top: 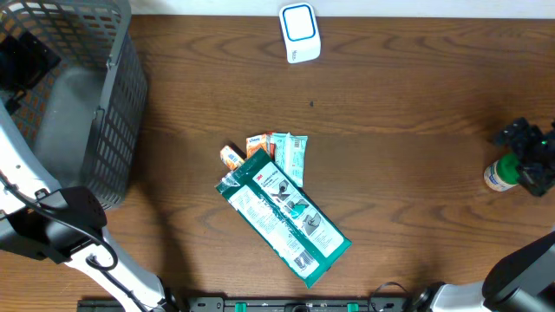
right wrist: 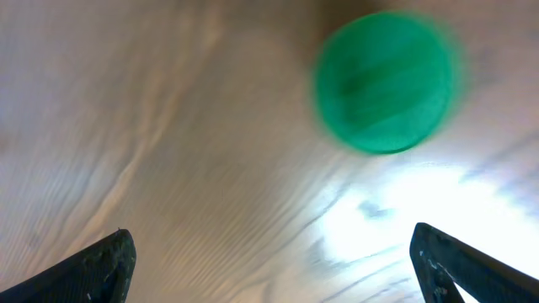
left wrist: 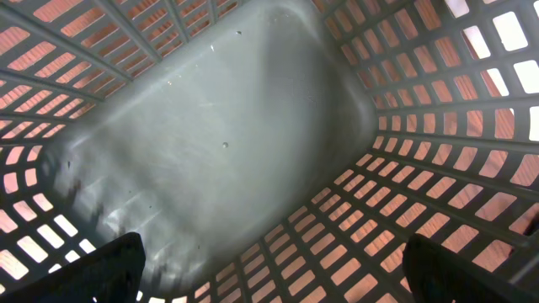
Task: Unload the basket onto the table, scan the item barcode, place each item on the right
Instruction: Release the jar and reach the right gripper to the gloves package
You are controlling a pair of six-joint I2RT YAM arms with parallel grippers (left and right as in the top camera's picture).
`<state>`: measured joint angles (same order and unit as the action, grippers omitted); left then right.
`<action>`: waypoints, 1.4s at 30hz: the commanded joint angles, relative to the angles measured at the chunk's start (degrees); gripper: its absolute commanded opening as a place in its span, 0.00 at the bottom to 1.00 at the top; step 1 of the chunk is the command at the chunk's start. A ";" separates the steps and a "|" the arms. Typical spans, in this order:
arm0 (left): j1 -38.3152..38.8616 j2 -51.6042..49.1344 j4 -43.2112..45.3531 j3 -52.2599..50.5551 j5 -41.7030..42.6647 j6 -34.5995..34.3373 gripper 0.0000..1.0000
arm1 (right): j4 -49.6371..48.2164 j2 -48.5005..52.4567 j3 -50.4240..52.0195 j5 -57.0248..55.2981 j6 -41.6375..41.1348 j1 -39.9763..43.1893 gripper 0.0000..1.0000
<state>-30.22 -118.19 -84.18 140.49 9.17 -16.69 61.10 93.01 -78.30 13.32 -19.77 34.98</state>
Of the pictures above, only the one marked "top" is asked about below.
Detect grey plastic mesh basket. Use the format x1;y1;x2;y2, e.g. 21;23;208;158
1;0;147;209

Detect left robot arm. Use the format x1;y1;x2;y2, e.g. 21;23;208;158
1;29;179;311

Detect orange white tissue pack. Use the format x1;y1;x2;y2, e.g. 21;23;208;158
246;133;270;158

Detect green 3M package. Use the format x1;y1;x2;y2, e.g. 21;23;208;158
216;151;351;288

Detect white barcode scanner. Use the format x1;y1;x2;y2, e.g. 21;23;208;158
278;3;322;64

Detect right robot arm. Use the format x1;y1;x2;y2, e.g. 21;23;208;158
403;117;554;312

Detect white toilet wipes pack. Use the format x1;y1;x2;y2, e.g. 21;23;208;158
271;133;308;187

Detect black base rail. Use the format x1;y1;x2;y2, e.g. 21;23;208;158
77;296;417;312

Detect green lid seasoning jar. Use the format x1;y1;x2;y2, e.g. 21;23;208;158
483;153;519;192

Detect red snack packet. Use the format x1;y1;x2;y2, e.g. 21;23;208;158
266;132;276;159

